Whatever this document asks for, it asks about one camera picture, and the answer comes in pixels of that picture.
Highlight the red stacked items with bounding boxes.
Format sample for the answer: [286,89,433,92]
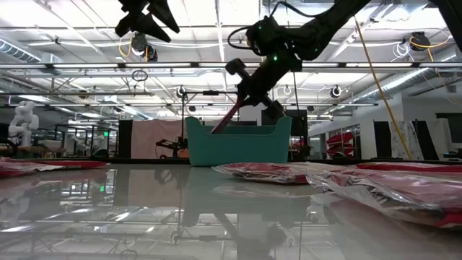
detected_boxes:
[326,131,357,156]

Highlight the black background camera rig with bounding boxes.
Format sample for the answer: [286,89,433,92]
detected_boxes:
[181,90,240,122]

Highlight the long ceiling light bar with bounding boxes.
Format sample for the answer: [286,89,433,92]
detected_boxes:
[0,62,462,69]

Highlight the white marbled board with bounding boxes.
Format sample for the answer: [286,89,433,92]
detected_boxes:
[389,121,424,160]

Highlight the teal plastic basket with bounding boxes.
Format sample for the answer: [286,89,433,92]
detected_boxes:
[185,116,292,167]

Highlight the black table frame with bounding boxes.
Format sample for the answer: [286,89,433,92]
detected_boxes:
[0,157,462,166]

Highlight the silver ventilation duct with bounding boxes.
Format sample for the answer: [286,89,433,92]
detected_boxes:
[0,38,62,65]
[352,43,462,106]

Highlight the black screen panel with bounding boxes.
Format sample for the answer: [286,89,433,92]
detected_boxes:
[261,109,308,162]

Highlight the black monitor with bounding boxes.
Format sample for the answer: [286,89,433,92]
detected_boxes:
[435,112,462,144]

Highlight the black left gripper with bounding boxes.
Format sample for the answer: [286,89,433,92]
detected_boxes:
[114,0,181,43]

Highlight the thin black hanging cable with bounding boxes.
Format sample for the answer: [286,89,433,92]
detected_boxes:
[291,70,300,111]

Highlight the pink curtain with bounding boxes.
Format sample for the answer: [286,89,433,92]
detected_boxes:
[131,119,188,160]

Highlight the black door panel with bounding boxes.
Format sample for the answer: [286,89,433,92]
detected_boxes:
[413,118,440,160]
[373,121,393,159]

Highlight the red popcorn bag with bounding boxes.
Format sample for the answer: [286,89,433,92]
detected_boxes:
[305,168,462,231]
[0,157,108,178]
[212,161,328,186]
[355,162,462,174]
[210,99,243,135]

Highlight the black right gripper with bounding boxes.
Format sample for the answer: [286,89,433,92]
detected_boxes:
[225,53,302,122]

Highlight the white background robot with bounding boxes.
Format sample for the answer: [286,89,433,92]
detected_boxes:
[7,100,40,147]

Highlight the white coiled cable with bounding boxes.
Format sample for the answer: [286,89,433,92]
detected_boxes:
[392,41,412,61]

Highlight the yellow hanging cable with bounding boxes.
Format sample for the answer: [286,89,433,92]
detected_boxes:
[353,16,413,160]

